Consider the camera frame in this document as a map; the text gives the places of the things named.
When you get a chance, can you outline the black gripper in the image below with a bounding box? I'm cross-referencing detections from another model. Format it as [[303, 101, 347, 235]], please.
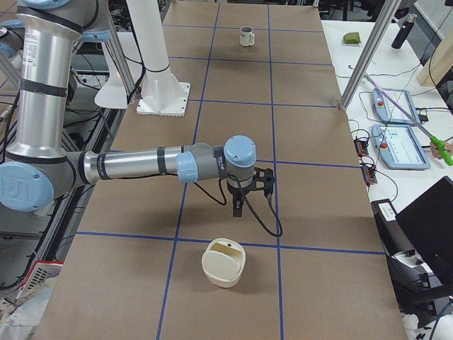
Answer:
[[227, 176, 256, 217]]

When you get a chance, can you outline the white plastic mug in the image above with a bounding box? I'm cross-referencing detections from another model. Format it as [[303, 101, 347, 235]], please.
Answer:
[[239, 26, 255, 47]]

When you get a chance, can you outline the person's hand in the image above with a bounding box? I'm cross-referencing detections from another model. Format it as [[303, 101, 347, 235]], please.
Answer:
[[430, 142, 452, 159]]

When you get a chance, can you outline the cream plastic bin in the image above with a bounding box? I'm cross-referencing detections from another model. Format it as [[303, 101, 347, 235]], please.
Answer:
[[201, 238, 246, 288]]

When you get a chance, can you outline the lower teach pendant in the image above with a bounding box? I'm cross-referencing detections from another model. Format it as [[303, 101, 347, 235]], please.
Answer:
[[371, 124, 430, 170]]

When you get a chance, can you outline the teach pendant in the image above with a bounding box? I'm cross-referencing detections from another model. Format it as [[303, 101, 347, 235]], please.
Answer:
[[372, 89, 420, 126], [371, 124, 430, 170]]

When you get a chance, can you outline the upper teach pendant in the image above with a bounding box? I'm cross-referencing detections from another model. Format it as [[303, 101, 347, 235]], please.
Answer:
[[372, 89, 420, 126]]

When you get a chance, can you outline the black laptop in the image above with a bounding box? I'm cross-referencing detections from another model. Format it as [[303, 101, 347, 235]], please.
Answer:
[[396, 176, 452, 285]]

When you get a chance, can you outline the green cloth pouch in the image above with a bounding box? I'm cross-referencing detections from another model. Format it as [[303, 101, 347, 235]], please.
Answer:
[[343, 32, 362, 45]]

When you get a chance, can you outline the black water bottle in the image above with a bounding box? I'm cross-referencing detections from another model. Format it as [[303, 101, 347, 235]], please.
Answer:
[[391, 13, 417, 49]]

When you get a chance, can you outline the black braided right cable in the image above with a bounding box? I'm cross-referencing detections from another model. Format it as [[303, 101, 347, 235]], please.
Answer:
[[197, 173, 284, 237]]

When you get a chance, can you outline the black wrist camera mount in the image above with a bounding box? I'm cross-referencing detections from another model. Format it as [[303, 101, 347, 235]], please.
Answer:
[[251, 167, 275, 198]]

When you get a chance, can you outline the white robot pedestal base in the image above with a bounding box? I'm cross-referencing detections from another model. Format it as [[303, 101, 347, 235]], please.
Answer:
[[127, 0, 190, 116]]

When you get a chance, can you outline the green handled reacher grabber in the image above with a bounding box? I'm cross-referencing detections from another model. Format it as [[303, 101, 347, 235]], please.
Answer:
[[364, 73, 453, 166]]

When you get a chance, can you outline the aluminium frame post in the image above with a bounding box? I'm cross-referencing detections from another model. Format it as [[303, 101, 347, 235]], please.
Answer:
[[338, 0, 401, 111]]

